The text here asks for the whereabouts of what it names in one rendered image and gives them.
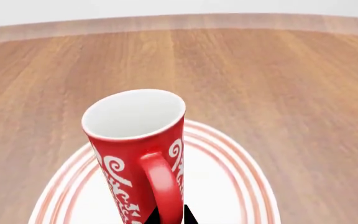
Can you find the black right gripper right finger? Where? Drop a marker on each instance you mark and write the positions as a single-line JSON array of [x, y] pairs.
[[189, 217]]

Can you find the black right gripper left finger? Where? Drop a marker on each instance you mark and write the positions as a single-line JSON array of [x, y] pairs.
[[154, 218]]

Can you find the red mug with white lettering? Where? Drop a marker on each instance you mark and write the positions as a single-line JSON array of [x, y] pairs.
[[135, 130]]

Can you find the white plate with red rings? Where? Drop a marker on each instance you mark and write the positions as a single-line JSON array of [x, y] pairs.
[[228, 177]]

